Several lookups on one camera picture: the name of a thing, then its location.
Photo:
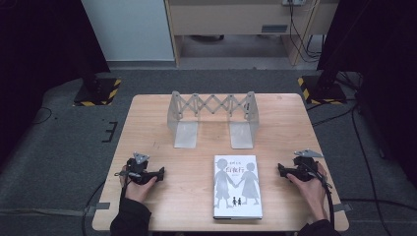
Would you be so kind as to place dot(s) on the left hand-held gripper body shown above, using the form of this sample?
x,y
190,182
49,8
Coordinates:
x,y
139,170

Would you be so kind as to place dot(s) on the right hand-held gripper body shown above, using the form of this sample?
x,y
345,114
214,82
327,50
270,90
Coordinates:
x,y
305,168

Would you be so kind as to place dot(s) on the expandable metal book rack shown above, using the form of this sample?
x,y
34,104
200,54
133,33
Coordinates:
x,y
185,132

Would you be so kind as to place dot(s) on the white book with grey figures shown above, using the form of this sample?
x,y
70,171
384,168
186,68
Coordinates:
x,y
237,187

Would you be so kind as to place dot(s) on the person's left hand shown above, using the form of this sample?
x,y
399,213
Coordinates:
x,y
137,191

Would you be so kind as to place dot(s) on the person's right hand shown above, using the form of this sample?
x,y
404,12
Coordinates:
x,y
313,195

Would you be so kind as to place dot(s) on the grey tape piece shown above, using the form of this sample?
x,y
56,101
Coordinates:
x,y
102,206
342,207

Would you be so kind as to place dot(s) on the black stand base striped edge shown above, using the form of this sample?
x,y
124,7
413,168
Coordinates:
x,y
98,93
323,91

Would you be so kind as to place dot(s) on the black stand pole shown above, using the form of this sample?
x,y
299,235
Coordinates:
x,y
327,72
90,82

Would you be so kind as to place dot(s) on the long grey tape strip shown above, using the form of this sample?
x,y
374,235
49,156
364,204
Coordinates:
x,y
42,211

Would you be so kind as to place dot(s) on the black curtain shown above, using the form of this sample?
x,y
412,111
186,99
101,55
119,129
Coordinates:
x,y
39,59
387,65

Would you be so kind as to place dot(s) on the white panel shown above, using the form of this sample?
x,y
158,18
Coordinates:
x,y
128,29

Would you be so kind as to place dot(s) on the wooden cabinet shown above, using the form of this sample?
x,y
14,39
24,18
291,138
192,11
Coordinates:
x,y
229,18

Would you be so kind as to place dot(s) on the white power strip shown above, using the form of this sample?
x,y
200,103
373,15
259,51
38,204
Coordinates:
x,y
294,2

